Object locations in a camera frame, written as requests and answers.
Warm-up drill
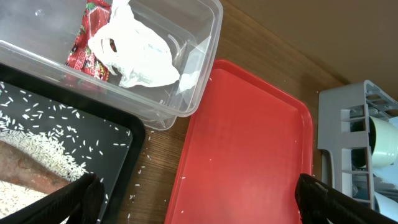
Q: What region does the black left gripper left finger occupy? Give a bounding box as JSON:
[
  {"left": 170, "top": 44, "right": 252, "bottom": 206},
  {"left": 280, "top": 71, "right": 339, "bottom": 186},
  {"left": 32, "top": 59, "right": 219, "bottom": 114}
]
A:
[{"left": 1, "top": 174, "right": 104, "bottom": 224}]

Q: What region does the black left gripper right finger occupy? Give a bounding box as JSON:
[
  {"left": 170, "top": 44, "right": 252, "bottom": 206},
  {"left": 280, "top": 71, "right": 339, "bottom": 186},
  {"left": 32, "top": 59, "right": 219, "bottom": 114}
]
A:
[{"left": 295, "top": 174, "right": 395, "bottom": 224}]

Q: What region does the rice grains heap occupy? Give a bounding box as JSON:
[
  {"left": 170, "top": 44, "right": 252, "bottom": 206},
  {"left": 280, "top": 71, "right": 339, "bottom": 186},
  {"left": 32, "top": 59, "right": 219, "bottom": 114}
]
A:
[{"left": 0, "top": 81, "right": 133, "bottom": 224}]

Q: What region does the small light blue bowl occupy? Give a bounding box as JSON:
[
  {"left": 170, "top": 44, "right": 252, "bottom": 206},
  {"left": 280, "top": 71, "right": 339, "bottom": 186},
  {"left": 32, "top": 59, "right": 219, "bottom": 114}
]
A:
[{"left": 373, "top": 163, "right": 397, "bottom": 222}]

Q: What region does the brown sweet potato piece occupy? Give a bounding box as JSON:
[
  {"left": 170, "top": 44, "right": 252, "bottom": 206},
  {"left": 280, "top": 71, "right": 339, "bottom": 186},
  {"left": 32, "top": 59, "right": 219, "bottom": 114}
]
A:
[{"left": 1, "top": 141, "right": 70, "bottom": 194}]

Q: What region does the green bowl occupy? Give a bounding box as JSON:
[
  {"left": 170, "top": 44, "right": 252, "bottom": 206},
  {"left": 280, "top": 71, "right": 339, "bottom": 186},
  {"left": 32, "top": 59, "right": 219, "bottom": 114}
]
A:
[{"left": 369, "top": 116, "right": 397, "bottom": 168}]

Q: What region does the light blue plate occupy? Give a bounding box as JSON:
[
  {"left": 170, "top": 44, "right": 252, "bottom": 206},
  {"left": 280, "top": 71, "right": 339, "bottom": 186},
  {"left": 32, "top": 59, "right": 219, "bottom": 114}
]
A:
[{"left": 389, "top": 116, "right": 398, "bottom": 128}]

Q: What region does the grey dishwasher rack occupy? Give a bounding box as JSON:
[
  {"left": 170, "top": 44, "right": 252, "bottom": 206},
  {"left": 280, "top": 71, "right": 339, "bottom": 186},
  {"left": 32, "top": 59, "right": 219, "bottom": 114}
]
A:
[{"left": 318, "top": 80, "right": 397, "bottom": 211}]

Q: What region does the black plastic tray bin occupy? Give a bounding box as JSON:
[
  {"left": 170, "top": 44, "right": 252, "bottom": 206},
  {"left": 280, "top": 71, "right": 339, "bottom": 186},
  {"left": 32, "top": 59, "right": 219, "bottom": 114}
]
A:
[{"left": 1, "top": 65, "right": 146, "bottom": 223}]

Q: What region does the red serving tray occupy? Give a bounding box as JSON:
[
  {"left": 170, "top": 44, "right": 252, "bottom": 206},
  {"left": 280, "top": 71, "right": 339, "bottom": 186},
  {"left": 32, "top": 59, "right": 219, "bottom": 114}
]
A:
[{"left": 165, "top": 60, "right": 313, "bottom": 224}]

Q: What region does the white crumpled plastic wrapper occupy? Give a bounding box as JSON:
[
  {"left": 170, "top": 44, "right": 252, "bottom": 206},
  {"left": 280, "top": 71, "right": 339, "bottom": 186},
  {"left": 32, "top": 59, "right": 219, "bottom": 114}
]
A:
[{"left": 89, "top": 0, "right": 180, "bottom": 88}]

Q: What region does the clear plastic bin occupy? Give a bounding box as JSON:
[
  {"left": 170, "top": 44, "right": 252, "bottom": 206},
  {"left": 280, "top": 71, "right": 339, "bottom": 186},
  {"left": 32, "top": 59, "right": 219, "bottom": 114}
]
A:
[{"left": 1, "top": 0, "right": 223, "bottom": 131}]

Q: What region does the red snack wrapper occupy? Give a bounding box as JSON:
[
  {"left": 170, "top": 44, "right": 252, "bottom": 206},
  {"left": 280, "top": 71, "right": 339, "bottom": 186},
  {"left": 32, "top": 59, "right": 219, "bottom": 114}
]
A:
[{"left": 65, "top": 0, "right": 111, "bottom": 82}]

